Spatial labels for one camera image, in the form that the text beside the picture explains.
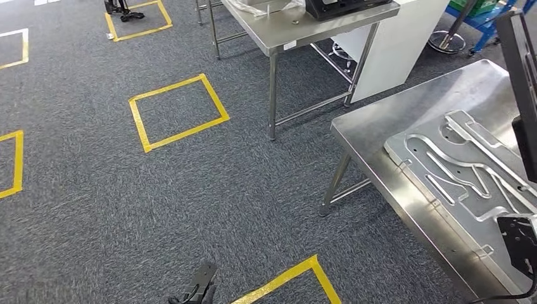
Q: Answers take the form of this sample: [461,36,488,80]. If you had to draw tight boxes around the blue metal cart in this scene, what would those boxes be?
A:
[445,0,529,58]

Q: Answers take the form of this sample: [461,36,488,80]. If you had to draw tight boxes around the white cabinet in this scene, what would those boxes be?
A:
[330,0,450,105]

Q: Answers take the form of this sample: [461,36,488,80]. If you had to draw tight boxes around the black right wrist camera bracket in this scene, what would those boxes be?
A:
[496,215,537,291]

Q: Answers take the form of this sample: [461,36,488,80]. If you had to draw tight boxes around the green plastic bin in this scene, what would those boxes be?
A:
[448,0,500,18]

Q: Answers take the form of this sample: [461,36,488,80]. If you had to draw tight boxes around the black camera cable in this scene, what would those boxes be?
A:
[467,259,537,304]

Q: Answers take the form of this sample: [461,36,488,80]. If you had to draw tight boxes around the grey metal fixture plate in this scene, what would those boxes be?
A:
[384,110,537,296]

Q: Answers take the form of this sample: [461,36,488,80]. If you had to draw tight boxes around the chrome stanchion pole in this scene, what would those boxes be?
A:
[439,0,479,49]

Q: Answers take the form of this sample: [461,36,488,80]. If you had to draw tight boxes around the bent steel sheet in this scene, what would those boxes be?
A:
[245,0,293,13]

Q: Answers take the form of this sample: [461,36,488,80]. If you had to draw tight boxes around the black plastic panel part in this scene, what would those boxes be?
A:
[496,9,537,184]
[305,0,395,22]

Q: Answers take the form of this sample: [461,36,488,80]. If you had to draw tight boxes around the chrome stool base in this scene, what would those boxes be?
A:
[330,41,357,75]

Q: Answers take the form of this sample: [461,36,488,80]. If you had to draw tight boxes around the stainless steel table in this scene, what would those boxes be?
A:
[194,0,401,141]
[319,58,537,304]

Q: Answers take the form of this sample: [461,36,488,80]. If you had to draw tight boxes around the black floor stand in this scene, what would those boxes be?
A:
[104,0,146,23]

